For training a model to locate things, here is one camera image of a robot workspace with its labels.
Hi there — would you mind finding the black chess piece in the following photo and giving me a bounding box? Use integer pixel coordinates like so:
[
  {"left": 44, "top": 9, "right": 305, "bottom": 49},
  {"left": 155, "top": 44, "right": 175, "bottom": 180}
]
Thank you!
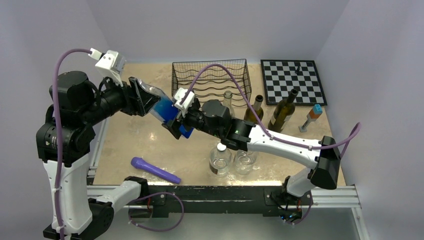
[{"left": 295, "top": 66, "right": 301, "bottom": 75}]

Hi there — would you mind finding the clear empty glass bottle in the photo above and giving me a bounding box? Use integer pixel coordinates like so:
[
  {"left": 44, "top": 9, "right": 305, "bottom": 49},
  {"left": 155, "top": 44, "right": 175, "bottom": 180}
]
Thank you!
[{"left": 222, "top": 90, "right": 235, "bottom": 117}]

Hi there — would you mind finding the aluminium frame rail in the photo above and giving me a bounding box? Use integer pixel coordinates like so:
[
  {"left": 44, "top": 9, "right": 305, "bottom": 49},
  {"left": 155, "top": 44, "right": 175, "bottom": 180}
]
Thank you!
[{"left": 87, "top": 125, "right": 359, "bottom": 225}]

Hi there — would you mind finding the purple flashlight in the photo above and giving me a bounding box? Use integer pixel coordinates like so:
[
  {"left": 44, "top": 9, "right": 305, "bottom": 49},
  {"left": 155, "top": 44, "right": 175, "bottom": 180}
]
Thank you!
[{"left": 130, "top": 157, "right": 182, "bottom": 184}]

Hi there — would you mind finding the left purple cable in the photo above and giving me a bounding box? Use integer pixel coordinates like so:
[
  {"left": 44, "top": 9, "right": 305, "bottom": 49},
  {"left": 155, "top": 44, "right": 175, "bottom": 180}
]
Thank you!
[{"left": 51, "top": 48, "right": 102, "bottom": 240}]

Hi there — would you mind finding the black white chessboard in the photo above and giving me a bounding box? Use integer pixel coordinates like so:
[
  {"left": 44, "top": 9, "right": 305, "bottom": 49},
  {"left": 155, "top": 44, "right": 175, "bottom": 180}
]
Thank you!
[{"left": 260, "top": 59, "right": 328, "bottom": 106}]

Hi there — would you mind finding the black wire wine rack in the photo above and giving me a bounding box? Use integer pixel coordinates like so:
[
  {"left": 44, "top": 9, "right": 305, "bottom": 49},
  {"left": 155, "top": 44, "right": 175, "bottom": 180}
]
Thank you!
[{"left": 171, "top": 58, "right": 252, "bottom": 108}]

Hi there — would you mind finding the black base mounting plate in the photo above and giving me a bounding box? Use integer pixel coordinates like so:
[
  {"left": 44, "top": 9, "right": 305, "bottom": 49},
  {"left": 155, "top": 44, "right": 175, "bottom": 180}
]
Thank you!
[{"left": 130, "top": 183, "right": 312, "bottom": 218}]

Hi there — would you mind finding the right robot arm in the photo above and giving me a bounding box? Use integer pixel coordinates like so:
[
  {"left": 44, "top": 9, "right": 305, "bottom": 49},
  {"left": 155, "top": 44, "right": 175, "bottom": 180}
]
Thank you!
[{"left": 162, "top": 99, "right": 341, "bottom": 204}]

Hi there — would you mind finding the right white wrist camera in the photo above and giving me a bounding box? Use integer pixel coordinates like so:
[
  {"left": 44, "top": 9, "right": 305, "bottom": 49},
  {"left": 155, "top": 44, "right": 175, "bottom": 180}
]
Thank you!
[{"left": 173, "top": 87, "right": 196, "bottom": 117}]

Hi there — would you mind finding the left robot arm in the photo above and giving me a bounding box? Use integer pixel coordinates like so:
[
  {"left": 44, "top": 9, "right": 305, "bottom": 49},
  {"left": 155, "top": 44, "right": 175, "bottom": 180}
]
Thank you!
[{"left": 36, "top": 70, "right": 160, "bottom": 240}]

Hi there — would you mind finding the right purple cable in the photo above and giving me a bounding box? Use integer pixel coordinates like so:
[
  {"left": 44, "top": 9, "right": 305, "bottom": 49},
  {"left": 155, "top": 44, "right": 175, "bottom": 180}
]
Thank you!
[{"left": 180, "top": 63, "right": 362, "bottom": 160}]

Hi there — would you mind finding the blue square glass bottle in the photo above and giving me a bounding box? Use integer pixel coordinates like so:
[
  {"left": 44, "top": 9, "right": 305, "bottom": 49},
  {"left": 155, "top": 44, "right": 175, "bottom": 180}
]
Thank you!
[{"left": 149, "top": 84, "right": 179, "bottom": 124}]

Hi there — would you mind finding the dark green wine bottle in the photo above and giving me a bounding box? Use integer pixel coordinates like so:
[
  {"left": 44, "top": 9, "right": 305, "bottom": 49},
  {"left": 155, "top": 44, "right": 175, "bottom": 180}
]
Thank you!
[{"left": 267, "top": 88, "right": 299, "bottom": 133}]

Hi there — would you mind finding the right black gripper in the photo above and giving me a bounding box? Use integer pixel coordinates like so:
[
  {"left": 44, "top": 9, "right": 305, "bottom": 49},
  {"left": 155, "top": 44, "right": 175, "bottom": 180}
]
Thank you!
[{"left": 162, "top": 101, "right": 223, "bottom": 139}]

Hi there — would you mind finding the clear bottle white cap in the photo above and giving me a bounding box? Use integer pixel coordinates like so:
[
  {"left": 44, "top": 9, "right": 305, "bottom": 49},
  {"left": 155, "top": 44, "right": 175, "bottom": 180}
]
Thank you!
[
  {"left": 209, "top": 143, "right": 233, "bottom": 178},
  {"left": 233, "top": 150, "right": 259, "bottom": 175}
]

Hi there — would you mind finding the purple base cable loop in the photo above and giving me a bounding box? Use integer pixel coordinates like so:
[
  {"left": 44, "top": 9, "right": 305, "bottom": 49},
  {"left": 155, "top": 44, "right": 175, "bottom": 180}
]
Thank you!
[{"left": 127, "top": 191, "right": 185, "bottom": 233}]

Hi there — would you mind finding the olive green wine bottle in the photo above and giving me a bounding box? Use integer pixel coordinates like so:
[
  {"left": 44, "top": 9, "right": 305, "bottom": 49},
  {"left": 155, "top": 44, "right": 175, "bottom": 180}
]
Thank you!
[{"left": 243, "top": 94, "right": 264, "bottom": 125}]

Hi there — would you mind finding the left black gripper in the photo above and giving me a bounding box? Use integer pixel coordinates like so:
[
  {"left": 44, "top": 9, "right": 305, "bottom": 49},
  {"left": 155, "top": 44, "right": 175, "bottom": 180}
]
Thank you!
[{"left": 78, "top": 70, "right": 160, "bottom": 127}]

